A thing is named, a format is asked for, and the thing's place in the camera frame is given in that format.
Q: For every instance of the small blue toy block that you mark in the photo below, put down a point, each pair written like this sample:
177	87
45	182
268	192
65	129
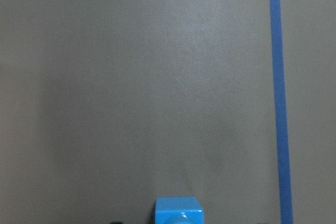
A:
178	210

